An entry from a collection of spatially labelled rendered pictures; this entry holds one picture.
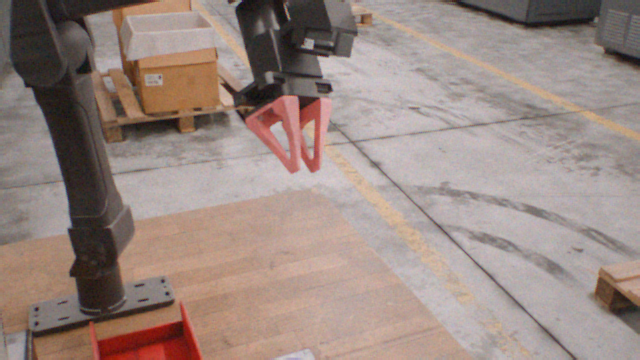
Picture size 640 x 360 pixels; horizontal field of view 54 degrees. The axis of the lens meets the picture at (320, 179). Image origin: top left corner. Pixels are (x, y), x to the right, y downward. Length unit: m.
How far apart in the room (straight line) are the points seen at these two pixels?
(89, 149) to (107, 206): 0.08
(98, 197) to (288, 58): 0.33
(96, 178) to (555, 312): 2.00
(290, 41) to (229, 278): 0.45
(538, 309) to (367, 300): 1.64
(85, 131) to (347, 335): 0.44
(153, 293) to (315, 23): 0.51
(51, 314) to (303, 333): 0.36
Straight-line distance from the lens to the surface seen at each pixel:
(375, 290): 0.98
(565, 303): 2.62
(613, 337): 2.52
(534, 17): 7.26
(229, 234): 1.13
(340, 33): 0.65
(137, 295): 0.99
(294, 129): 0.66
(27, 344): 0.56
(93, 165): 0.85
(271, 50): 0.68
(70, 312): 0.98
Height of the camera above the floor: 1.47
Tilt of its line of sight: 26 degrees down
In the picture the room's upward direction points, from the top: straight up
